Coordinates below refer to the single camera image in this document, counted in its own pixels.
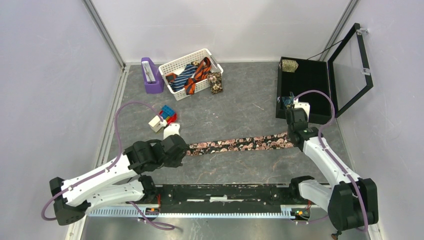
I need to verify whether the black pink floral tie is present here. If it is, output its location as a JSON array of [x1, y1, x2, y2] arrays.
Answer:
[[186, 132, 294, 156]]

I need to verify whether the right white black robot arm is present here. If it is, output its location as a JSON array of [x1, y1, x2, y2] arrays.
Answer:
[[286, 108, 379, 233]]

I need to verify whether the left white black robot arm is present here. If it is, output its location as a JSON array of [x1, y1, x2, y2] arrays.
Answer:
[[49, 134, 188, 226]]

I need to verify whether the colourful toy block stack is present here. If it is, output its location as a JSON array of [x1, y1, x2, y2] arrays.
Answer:
[[148, 105, 178, 133]]

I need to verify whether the gold rolled tie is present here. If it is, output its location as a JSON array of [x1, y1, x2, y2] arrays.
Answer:
[[280, 59, 299, 73]]

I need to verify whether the navy white striped tie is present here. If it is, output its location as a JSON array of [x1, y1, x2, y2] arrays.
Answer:
[[166, 64, 198, 92]]

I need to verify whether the black tie display box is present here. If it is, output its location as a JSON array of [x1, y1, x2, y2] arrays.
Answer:
[[275, 23, 374, 119]]

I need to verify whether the purple metronome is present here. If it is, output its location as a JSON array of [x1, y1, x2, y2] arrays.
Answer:
[[141, 57, 165, 94]]

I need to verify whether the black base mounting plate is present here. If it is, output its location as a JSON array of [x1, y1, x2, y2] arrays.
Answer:
[[136, 183, 313, 214]]

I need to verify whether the white plastic basket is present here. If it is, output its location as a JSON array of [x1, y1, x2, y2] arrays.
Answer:
[[158, 48, 224, 101]]

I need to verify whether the brown floral tie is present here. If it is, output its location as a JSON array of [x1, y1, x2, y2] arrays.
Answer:
[[207, 72, 223, 94]]

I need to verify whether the orange navy striped tie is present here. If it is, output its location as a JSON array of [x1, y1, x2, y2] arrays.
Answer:
[[184, 57, 212, 95]]

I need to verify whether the small black floor object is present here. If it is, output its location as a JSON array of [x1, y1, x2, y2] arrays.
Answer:
[[330, 231, 342, 240]]

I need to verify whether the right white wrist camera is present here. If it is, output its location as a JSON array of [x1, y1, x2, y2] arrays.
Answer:
[[293, 99, 311, 121]]

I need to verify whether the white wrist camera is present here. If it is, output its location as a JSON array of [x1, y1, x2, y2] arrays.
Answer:
[[293, 99, 311, 121], [160, 120, 181, 139]]

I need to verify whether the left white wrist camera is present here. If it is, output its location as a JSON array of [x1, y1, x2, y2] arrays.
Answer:
[[160, 120, 181, 139]]

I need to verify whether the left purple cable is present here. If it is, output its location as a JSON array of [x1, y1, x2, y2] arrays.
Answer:
[[41, 101, 176, 231]]

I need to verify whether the purple cable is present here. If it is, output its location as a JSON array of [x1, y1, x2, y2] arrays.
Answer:
[[41, 101, 176, 231], [293, 89, 369, 233]]

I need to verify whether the white slotted cable duct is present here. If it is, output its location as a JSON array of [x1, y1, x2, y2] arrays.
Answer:
[[88, 204, 295, 220]]

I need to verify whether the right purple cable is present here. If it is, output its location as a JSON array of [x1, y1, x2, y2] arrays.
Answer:
[[293, 89, 369, 233]]

